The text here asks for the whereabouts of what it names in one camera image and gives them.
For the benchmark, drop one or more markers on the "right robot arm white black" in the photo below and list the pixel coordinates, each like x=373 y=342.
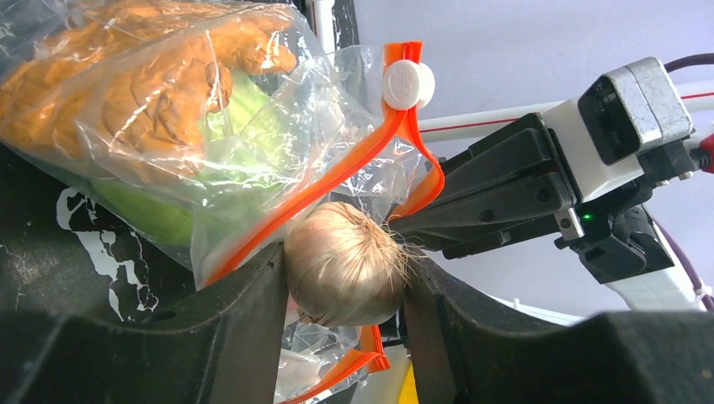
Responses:
x=668 y=289

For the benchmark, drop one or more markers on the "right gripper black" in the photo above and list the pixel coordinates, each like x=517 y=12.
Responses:
x=613 y=235

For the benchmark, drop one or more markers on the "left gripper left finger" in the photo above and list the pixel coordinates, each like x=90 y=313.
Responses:
x=219 y=345

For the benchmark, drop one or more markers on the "fake garlic bulb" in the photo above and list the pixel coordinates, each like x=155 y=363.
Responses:
x=343 y=269

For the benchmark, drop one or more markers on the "white PVC pipe frame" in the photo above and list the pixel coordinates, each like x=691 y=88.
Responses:
x=492 y=55

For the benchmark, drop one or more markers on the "fake orange ginger root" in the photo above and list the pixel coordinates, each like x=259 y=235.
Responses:
x=58 y=56

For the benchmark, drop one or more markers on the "fake green cabbage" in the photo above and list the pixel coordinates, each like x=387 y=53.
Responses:
x=195 y=178

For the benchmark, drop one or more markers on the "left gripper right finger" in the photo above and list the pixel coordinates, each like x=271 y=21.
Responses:
x=466 y=347

